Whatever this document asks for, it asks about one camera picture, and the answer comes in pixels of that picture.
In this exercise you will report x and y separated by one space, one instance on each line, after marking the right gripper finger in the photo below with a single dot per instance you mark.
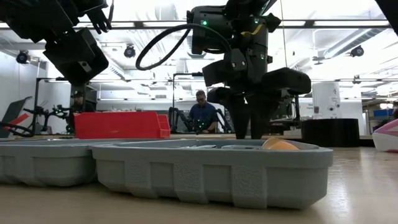
262 118
241 119

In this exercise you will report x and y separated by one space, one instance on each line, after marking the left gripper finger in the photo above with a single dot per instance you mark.
100 20

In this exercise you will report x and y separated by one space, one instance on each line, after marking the orange round object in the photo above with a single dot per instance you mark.
280 145

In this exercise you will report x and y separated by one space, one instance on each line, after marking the grey plastic tool case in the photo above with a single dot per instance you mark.
217 174

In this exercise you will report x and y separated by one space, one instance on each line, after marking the red plastic bin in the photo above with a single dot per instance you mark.
121 124

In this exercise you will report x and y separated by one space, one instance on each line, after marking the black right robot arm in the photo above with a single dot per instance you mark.
245 6

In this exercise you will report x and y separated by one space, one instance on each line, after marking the background black robot arm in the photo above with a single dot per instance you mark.
224 123
46 111
177 119

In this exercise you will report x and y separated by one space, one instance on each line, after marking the black computer monitor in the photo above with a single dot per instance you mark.
290 112

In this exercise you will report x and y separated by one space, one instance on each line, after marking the person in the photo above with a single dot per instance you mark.
203 115
79 107

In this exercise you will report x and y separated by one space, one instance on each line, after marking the black ceiling device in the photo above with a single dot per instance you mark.
129 51
357 51
22 57

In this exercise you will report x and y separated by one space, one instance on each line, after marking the white round column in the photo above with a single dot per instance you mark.
326 99

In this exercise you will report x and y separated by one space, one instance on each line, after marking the black red chair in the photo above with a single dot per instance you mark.
14 115

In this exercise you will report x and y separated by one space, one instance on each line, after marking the pink white sanding block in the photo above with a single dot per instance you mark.
387 137

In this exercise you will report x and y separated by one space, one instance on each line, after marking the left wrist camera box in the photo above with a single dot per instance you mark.
76 56

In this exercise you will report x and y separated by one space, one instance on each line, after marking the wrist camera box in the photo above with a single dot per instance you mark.
211 34
76 56

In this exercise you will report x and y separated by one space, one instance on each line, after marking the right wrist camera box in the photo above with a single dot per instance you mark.
211 34

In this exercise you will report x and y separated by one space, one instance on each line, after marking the grey duct tape roll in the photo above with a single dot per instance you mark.
329 133

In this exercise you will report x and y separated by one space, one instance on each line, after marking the background black station frame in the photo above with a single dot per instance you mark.
173 93

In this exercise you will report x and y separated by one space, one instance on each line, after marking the black aluminium table frame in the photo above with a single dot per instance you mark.
342 23

